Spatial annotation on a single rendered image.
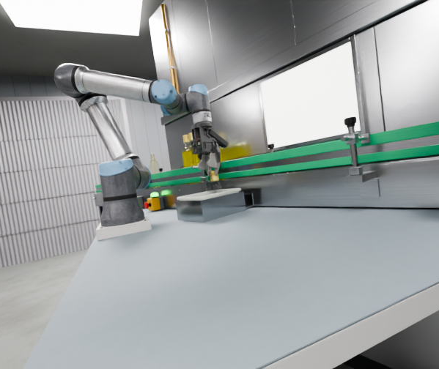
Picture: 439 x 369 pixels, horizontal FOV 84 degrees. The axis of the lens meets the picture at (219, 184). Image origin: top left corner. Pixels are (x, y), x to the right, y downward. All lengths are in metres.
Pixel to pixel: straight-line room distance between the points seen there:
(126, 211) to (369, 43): 1.01
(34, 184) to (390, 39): 4.43
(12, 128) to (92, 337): 4.50
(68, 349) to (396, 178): 0.77
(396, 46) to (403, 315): 0.86
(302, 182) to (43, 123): 4.22
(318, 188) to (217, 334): 0.67
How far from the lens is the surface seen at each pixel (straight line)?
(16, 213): 4.68
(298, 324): 0.30
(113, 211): 0.91
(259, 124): 1.24
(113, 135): 1.10
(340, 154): 0.87
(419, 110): 1.01
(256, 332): 0.29
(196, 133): 0.99
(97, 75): 1.03
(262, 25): 1.37
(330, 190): 0.87
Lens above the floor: 0.91
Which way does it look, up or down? 3 degrees down
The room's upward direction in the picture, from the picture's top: 8 degrees counter-clockwise
